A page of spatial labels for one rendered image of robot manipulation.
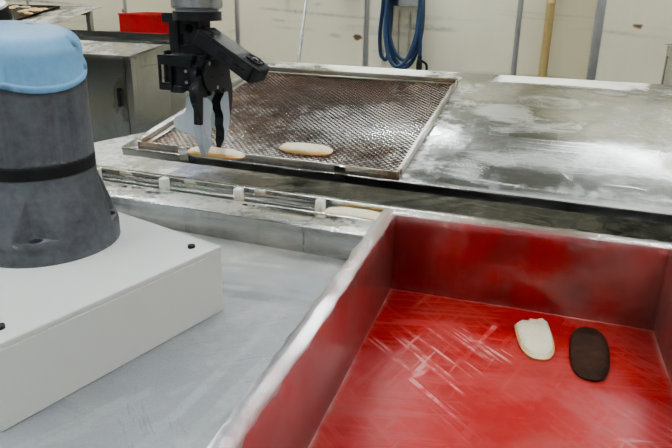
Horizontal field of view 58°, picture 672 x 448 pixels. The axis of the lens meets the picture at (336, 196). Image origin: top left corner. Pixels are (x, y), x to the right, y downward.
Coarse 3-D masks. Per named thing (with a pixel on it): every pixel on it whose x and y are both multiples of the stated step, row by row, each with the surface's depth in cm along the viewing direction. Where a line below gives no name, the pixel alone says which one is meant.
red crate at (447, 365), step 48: (384, 336) 64; (432, 336) 64; (480, 336) 64; (624, 336) 64; (384, 384) 56; (432, 384) 56; (480, 384) 56; (528, 384) 56; (576, 384) 56; (624, 384) 57; (336, 432) 50; (384, 432) 50; (432, 432) 50; (480, 432) 50; (528, 432) 50; (576, 432) 50; (624, 432) 50
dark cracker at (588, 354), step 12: (576, 336) 63; (588, 336) 62; (600, 336) 63; (576, 348) 60; (588, 348) 60; (600, 348) 61; (576, 360) 59; (588, 360) 59; (600, 360) 59; (576, 372) 58; (588, 372) 57; (600, 372) 57
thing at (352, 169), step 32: (256, 96) 136; (320, 96) 134; (352, 96) 133; (384, 96) 131; (416, 96) 131; (448, 96) 128; (160, 128) 118; (256, 128) 119; (288, 128) 118; (320, 128) 117; (384, 128) 115; (416, 128) 115; (256, 160) 104; (288, 160) 102; (320, 160) 104; (352, 160) 103; (384, 160) 102
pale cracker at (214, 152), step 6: (192, 150) 95; (198, 150) 95; (210, 150) 94; (216, 150) 95; (222, 150) 94; (228, 150) 94; (234, 150) 95; (204, 156) 94; (210, 156) 94; (216, 156) 93; (222, 156) 93; (228, 156) 93; (234, 156) 93; (240, 156) 93
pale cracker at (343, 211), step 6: (330, 210) 90; (336, 210) 90; (342, 210) 90; (348, 210) 90; (354, 210) 90; (360, 210) 90; (366, 210) 90; (348, 216) 89; (354, 216) 88; (360, 216) 88; (366, 216) 88; (372, 216) 88
